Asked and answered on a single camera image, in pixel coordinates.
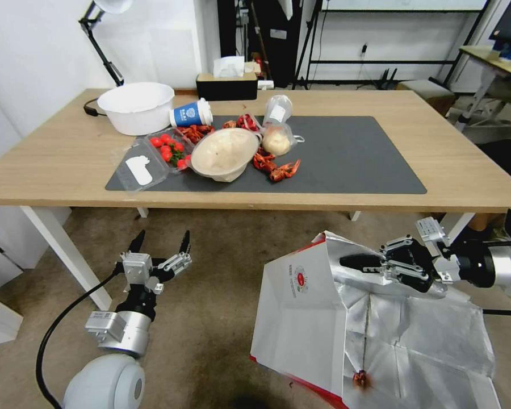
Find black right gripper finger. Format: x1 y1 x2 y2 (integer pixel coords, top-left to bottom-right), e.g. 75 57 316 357
379 234 414 256
340 252 409 280

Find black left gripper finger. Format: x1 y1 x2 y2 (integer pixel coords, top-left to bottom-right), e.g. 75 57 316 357
155 229 193 278
119 229 147 261

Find white foil-lined food delivery bag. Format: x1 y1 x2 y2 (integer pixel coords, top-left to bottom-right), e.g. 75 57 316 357
249 231 503 409

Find clear plastic bag with bun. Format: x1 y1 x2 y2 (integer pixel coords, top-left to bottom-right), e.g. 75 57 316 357
259 122 305 157

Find clear plastic clamshell box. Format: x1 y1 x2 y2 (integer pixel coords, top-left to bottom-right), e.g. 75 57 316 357
112 130 195 195

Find dark grey table mat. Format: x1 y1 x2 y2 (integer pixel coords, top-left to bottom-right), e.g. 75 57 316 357
105 115 428 195

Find beige paper bowl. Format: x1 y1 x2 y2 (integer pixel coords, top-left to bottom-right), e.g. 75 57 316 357
190 129 261 183

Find white plastic basin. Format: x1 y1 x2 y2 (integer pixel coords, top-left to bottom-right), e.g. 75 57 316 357
97 82 175 136

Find white cabinet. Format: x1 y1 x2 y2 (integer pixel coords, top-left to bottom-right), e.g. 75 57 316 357
0 206 73 282

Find blue paper coffee cup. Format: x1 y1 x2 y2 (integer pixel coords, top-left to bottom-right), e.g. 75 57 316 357
169 97 215 128

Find cardboard box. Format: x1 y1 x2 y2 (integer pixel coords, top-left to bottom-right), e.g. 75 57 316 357
397 79 457 116

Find clear plastic cup with label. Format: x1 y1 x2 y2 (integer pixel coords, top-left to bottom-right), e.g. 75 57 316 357
263 95 293 128

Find black tissue box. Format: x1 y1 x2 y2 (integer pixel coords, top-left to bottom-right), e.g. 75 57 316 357
195 71 258 102

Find white tissue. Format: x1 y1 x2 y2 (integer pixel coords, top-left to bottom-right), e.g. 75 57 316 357
212 56 246 78

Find black desk lamp white shade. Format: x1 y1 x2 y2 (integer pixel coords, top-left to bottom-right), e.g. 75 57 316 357
78 0 134 87

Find wooden side desk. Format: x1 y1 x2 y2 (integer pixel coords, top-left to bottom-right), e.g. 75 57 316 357
456 44 511 133

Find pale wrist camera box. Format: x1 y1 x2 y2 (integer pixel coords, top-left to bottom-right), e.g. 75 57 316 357
122 252 153 285

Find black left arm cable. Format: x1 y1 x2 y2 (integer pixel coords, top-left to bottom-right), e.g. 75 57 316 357
36 272 128 409

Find black lamp power cable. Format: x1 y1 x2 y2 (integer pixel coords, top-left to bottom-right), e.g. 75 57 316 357
83 97 104 117

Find black metal rack frame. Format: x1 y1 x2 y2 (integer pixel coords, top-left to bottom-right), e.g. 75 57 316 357
291 0 489 91

